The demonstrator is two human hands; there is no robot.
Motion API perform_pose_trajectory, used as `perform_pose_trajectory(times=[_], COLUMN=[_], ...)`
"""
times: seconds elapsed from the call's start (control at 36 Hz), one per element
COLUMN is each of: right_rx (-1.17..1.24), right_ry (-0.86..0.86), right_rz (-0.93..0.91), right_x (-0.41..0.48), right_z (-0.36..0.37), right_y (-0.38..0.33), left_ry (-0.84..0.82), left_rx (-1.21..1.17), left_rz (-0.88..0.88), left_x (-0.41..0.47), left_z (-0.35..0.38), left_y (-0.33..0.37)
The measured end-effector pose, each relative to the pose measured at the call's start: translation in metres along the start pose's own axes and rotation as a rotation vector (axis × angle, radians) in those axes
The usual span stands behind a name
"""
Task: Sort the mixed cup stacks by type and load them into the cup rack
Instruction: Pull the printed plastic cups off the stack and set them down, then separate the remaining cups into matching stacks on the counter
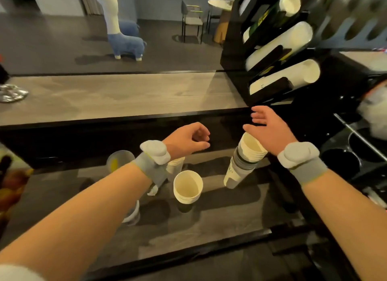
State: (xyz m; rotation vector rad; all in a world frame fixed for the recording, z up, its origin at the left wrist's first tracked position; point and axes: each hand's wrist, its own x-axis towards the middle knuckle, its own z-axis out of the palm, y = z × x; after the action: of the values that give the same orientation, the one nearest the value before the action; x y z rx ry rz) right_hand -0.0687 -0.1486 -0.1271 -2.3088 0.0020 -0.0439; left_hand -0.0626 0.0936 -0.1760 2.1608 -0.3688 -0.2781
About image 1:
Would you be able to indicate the white sleeve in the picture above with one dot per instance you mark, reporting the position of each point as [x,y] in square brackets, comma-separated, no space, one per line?
[18,274]

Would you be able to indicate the black round cup holders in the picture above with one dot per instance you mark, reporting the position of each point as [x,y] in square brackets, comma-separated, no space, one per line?
[350,156]

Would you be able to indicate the person's left forearm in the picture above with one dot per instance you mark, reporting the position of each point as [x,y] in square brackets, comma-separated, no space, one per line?
[81,223]

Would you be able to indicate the white fluffy cloth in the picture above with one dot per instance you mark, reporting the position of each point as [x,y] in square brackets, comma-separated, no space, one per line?
[375,111]

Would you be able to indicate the person's left hand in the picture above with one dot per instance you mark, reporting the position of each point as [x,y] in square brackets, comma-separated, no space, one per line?
[181,140]

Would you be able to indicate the grey metal frame chair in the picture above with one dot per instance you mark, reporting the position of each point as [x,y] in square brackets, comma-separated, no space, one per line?
[192,19]

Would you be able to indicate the person's right hand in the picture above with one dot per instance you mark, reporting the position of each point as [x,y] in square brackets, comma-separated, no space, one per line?
[275,132]

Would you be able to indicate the person's right thumb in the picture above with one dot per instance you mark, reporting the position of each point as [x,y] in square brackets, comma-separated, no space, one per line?
[252,129]

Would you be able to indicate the tall stack of paper cups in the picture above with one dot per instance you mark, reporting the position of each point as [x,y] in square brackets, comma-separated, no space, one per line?
[245,159]

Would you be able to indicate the grey wristband white tracker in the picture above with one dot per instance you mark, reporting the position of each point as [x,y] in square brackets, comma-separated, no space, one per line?
[154,156]
[299,159]

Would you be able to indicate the white and blue llama plush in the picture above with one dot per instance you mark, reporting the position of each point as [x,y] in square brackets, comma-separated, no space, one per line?
[121,36]

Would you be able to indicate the crumpled silver foil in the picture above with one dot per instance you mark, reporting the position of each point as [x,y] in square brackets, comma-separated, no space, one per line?
[10,92]

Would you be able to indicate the person's right forearm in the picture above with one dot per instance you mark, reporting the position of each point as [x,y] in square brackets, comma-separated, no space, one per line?
[347,217]

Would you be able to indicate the yellow and brown fruit pile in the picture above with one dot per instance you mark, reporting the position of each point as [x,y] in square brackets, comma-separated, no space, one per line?
[12,187]

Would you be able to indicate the short white paper cup stack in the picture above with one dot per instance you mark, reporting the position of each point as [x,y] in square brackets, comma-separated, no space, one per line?
[187,187]

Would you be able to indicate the round white table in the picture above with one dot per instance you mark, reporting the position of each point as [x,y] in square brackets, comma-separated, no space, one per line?
[222,11]

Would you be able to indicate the person's left thumb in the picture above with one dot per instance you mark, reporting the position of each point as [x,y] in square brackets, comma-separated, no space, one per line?
[198,147]

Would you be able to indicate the metal rod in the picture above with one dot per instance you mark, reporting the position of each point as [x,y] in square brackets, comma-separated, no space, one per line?
[359,137]

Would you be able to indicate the clear plastic cup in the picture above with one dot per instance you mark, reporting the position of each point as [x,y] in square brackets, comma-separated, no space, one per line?
[133,215]
[119,160]

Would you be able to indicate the black cup dispenser rack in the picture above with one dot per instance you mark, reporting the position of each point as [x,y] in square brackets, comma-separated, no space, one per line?
[235,48]

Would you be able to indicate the green sleeved cup stack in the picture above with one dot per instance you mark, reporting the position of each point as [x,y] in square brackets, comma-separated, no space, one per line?
[287,5]

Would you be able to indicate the wide white cup stack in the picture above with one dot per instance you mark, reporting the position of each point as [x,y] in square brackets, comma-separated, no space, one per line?
[287,42]

